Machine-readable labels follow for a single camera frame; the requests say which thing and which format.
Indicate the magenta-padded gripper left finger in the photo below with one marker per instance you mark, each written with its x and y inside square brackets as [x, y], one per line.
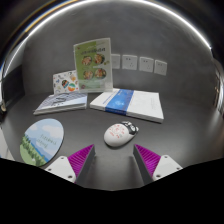
[80, 160]

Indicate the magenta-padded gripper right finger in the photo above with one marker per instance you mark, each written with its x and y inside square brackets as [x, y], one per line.
[148, 160]

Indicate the white panda-print computer mouse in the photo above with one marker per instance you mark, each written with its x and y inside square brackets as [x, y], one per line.
[116, 135]

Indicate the round landscape-print mouse pad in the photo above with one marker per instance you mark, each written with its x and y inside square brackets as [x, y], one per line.
[41, 141]

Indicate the white book with blue band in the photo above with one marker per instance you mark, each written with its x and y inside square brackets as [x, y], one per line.
[130, 103]

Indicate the grey striped book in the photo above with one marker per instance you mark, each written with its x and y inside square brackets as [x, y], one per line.
[61, 101]

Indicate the small colourful patterned card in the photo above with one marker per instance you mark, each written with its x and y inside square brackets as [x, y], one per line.
[65, 82]

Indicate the acrylic stand with green menu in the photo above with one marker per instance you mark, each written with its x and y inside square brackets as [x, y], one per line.
[93, 65]

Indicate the white wall socket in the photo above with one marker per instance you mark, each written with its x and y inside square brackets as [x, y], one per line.
[129, 62]
[116, 61]
[160, 67]
[146, 64]

